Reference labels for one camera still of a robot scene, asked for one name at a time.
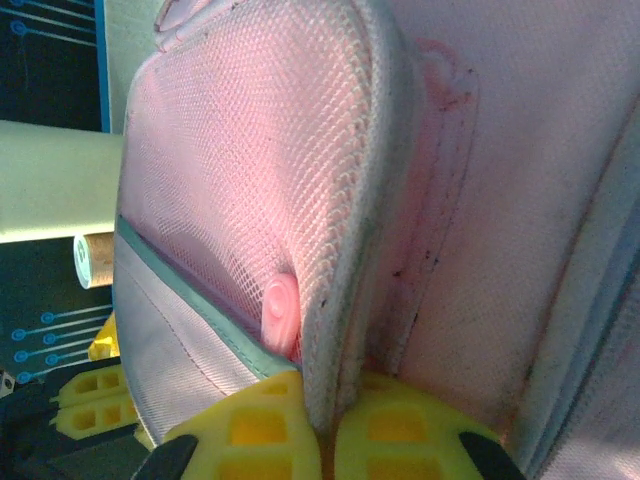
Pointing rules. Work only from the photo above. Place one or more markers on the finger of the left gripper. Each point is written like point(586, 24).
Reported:
point(97, 432)
point(97, 395)

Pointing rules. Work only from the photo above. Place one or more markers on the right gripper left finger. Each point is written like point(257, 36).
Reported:
point(260, 400)

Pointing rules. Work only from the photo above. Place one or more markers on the pink backpack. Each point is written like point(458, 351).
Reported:
point(250, 150)

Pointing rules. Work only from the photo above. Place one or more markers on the orange cream knife block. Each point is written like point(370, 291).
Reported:
point(55, 180)

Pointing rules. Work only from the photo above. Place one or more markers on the yellow snack wrapper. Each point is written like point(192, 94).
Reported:
point(106, 340)

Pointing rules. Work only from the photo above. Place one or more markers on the small can white lid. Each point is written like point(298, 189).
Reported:
point(97, 260)

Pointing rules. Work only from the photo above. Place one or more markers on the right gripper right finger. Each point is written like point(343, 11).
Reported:
point(450, 430)

